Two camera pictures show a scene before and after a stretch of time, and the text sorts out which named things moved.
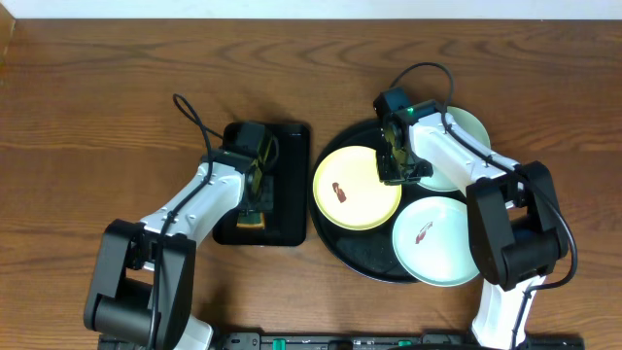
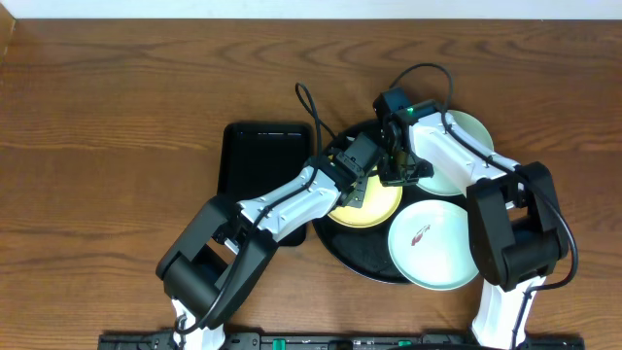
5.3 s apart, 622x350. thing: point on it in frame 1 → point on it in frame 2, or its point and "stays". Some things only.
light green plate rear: x=445 y=179 stays
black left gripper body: x=258 y=203 → x=357 y=192
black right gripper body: x=396 y=168 stays
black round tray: x=369 y=253 stays
